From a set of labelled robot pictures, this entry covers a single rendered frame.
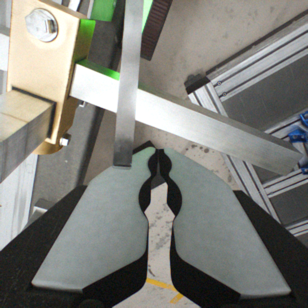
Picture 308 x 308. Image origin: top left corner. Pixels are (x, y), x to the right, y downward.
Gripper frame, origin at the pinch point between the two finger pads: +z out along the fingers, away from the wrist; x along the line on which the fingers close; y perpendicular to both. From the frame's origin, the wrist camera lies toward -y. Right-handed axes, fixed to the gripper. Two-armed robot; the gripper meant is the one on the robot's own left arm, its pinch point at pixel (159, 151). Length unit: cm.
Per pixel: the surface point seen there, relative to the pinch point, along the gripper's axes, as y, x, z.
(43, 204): 23.3, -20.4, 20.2
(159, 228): 108, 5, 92
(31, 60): -3.2, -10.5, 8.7
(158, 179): 60, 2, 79
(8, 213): 35, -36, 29
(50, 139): 3.9, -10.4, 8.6
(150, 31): -5.4, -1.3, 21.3
